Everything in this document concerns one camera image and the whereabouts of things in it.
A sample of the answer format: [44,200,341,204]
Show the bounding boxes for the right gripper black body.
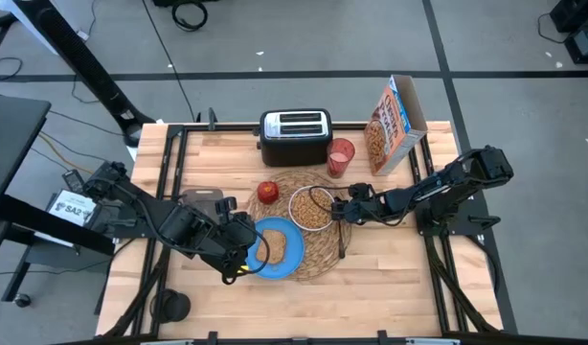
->
[344,191,391,224]

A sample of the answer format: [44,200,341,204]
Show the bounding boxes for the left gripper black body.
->
[192,213,258,269]

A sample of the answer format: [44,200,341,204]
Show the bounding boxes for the dark metal spoon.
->
[337,218,347,261]

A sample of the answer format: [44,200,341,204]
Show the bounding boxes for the cereal loops heap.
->
[292,189,333,230]

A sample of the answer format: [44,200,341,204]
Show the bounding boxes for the brown toast slice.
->
[255,228,288,266]

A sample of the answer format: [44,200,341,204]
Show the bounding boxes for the red translucent plastic cup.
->
[326,137,356,180]

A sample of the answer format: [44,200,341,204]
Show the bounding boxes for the white round bowl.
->
[287,185,337,233]

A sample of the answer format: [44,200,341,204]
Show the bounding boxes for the blue round plate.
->
[244,216,306,281]

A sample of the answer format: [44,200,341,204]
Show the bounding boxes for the red apple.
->
[257,180,281,206]

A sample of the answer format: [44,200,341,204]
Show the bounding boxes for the Cheerios Protein cereal box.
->
[363,74,429,177]

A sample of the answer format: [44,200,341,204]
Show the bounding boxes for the round woven straw placemat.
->
[245,168,353,283]

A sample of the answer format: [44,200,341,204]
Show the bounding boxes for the grey translucent plastic bin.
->
[178,188,225,224]

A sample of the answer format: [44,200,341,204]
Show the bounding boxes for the black cylindrical container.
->
[148,288,192,325]

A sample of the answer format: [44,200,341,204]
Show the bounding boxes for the black two-slot toaster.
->
[258,107,333,168]

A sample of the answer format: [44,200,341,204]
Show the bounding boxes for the white SA2 label card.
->
[46,189,100,229]

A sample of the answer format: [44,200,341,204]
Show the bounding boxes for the black power adapter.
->
[61,169,90,196]

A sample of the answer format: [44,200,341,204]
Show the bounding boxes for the black slanted stand column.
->
[13,0,156,148]

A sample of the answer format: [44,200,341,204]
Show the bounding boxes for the black side desk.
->
[0,93,116,303]

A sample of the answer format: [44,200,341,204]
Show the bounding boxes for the black equipment case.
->
[549,0,588,66]

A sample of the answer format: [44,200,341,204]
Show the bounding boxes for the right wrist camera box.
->
[349,183,373,200]

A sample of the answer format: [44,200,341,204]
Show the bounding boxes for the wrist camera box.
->
[215,195,239,218]
[349,183,373,200]

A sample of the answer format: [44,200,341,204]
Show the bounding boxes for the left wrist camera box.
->
[215,195,239,218]

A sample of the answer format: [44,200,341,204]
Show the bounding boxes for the black metal table frame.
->
[49,122,588,345]

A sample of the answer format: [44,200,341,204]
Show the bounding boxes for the orange floor cable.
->
[36,132,103,176]

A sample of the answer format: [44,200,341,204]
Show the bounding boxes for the black coiled floor cable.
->
[170,0,210,33]

